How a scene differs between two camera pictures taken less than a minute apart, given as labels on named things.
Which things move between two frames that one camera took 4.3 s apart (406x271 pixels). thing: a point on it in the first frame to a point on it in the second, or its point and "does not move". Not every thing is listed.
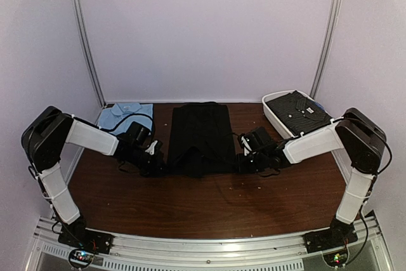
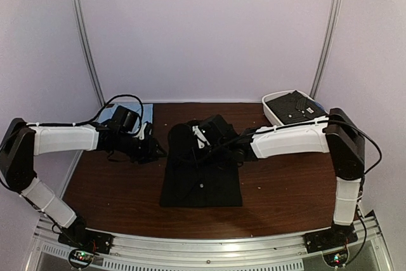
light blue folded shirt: [111, 114] does not move
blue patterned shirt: [320, 105] does not move
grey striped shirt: [299, 112] does not move
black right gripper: [240, 167] to [197, 160]
